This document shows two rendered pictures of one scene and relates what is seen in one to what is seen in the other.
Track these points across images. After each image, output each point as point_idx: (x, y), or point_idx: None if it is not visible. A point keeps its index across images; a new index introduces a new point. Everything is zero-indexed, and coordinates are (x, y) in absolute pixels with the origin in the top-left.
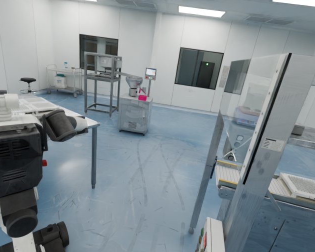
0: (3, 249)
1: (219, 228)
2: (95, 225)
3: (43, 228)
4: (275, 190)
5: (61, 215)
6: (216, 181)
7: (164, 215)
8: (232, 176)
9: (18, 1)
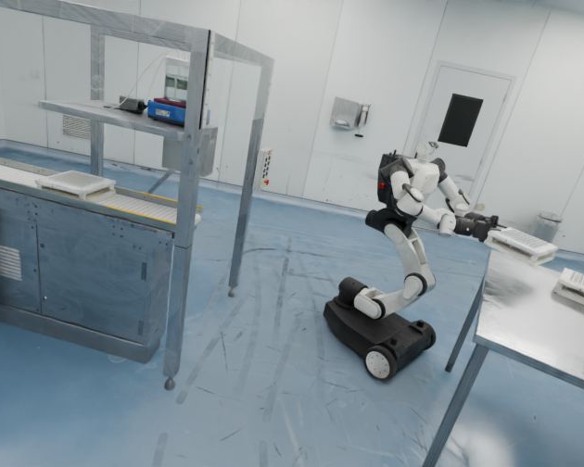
0: (417, 333)
1: (261, 149)
2: (347, 397)
3: (400, 344)
4: (116, 200)
5: (412, 414)
6: (198, 220)
7: (218, 419)
8: (167, 217)
9: None
